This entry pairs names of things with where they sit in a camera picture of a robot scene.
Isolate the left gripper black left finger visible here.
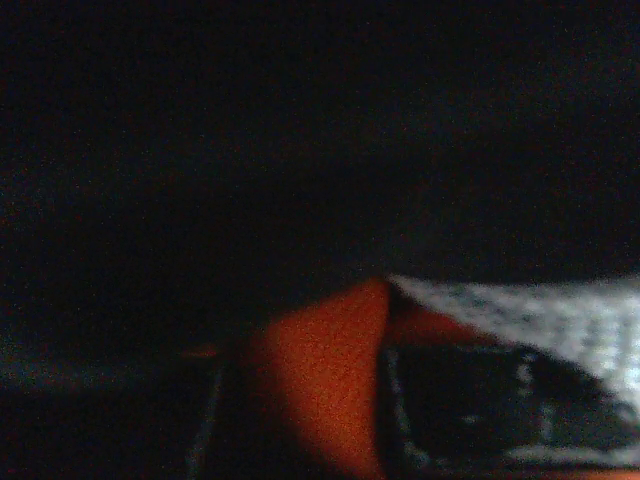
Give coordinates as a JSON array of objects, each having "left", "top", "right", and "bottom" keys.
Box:
[{"left": 1, "top": 355, "right": 225, "bottom": 479}]

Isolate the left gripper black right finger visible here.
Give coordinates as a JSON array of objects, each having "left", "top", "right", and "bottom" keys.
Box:
[{"left": 382, "top": 345, "right": 639, "bottom": 475}]

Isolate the orange cloth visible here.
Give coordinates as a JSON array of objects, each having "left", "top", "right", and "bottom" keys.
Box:
[{"left": 179, "top": 279, "right": 640, "bottom": 480}]

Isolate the light grey cloth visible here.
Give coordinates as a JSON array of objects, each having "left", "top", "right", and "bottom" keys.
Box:
[{"left": 389, "top": 275, "right": 639, "bottom": 410}]

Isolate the black cloth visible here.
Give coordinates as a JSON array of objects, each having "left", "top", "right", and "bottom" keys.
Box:
[{"left": 1, "top": 1, "right": 639, "bottom": 391}]

